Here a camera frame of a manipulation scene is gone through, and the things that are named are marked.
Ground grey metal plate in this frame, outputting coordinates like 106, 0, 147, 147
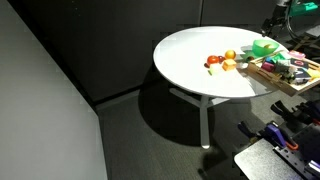
233, 138, 303, 180

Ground purple clamp orange tip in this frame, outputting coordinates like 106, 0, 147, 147
263, 123, 300, 151
296, 100, 320, 126

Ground red ball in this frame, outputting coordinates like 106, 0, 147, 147
206, 54, 220, 67

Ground pink toy block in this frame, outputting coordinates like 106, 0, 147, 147
260, 60, 276, 73

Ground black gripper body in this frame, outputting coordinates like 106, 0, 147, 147
269, 3, 290, 25

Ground wooden tray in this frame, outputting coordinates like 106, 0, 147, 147
247, 49, 320, 98

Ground black perforated breadboard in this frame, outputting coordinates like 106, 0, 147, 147
273, 123, 320, 180

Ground orange cube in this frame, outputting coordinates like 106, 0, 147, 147
221, 58, 238, 72

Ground black block letter A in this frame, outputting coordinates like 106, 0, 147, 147
293, 68, 313, 84

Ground green translucent plastic bowl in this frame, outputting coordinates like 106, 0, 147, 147
251, 39, 280, 58

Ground yellow toy piece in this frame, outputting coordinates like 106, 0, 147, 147
306, 68, 320, 81

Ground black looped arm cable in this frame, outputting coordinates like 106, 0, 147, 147
284, 6, 320, 44

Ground white table base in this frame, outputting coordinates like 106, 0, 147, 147
169, 87, 231, 150

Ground wooden stand legs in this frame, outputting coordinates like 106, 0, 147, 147
293, 33, 320, 52

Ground orange ball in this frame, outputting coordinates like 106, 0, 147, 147
224, 49, 237, 61

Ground black spring clamp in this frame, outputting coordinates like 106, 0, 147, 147
237, 120, 265, 141
270, 100, 303, 123

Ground small grey patterned cube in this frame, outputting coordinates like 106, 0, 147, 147
281, 71, 296, 84

